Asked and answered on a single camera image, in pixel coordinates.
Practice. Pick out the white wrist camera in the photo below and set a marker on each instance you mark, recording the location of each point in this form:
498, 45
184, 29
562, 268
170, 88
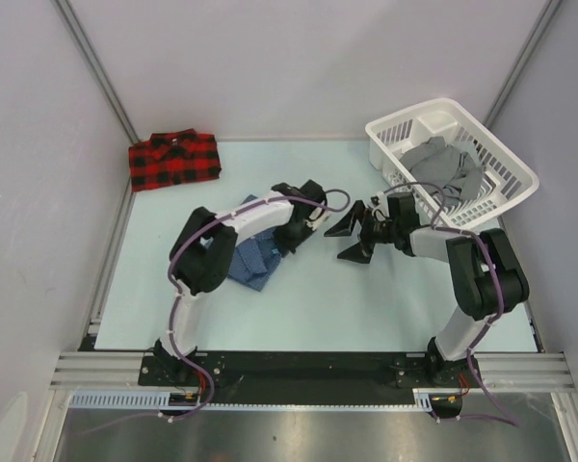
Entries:
379, 202
316, 218

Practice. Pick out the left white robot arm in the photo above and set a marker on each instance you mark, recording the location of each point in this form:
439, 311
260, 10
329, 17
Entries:
201, 256

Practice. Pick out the white slotted cable duct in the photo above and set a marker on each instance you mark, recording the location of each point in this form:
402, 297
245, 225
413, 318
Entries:
169, 401

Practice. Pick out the white plastic basket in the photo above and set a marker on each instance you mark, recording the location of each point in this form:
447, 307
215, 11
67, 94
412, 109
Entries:
508, 181

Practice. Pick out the blue checked shirt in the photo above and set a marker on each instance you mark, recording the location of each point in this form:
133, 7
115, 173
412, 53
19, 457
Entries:
255, 259

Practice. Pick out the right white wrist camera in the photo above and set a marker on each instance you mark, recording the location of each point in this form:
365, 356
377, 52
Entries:
379, 202

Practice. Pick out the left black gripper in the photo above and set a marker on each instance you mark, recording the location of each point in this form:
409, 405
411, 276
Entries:
284, 244

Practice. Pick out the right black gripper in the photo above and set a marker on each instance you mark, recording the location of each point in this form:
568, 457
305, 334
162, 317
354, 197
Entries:
361, 251

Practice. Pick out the aluminium rail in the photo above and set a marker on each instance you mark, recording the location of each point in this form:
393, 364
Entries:
501, 372

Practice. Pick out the red black plaid shirt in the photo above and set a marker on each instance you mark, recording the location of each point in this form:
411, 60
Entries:
171, 159

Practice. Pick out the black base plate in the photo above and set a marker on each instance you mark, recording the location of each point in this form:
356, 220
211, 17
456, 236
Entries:
308, 378

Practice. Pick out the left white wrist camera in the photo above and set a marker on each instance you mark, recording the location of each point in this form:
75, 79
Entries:
316, 218

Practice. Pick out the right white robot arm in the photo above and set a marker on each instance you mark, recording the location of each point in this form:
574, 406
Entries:
488, 280

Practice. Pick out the grey shirt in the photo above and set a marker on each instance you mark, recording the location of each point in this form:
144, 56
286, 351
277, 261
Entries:
453, 167

